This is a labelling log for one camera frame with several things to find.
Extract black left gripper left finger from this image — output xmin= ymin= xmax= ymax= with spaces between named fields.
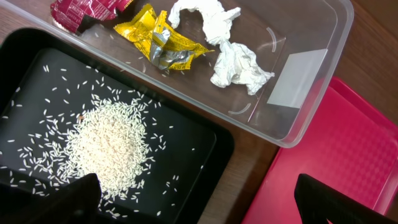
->
xmin=1 ymin=173 xmax=101 ymax=224

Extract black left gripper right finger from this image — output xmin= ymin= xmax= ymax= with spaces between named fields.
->
xmin=294 ymin=174 xmax=397 ymax=224

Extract white napkin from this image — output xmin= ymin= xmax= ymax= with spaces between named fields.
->
xmin=210 ymin=40 xmax=275 ymax=95

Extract yellow snack wrapper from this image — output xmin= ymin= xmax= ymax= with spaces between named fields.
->
xmin=114 ymin=4 xmax=210 ymax=70

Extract white tissue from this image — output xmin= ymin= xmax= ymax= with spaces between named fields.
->
xmin=168 ymin=0 xmax=241 ymax=46

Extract red serving tray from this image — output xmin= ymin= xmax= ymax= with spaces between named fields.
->
xmin=243 ymin=78 xmax=397 ymax=223

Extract pile of white rice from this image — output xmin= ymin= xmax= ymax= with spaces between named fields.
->
xmin=0 ymin=64 xmax=205 ymax=218

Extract black tray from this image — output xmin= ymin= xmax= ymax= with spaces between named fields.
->
xmin=1 ymin=28 xmax=234 ymax=223

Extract clear plastic bin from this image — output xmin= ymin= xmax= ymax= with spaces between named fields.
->
xmin=1 ymin=0 xmax=354 ymax=147

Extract red snack wrapper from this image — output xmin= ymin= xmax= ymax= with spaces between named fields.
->
xmin=50 ymin=0 xmax=133 ymax=34

